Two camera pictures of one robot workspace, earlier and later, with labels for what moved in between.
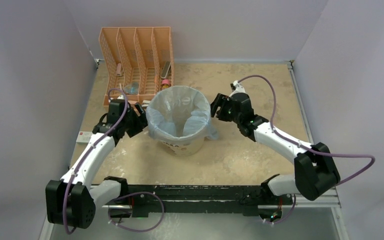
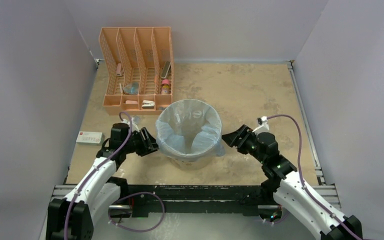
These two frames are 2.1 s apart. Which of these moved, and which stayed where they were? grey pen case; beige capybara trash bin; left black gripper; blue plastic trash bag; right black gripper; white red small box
Moved: beige capybara trash bin; blue plastic trash bag; right black gripper; left black gripper
Stayed: white red small box; grey pen case
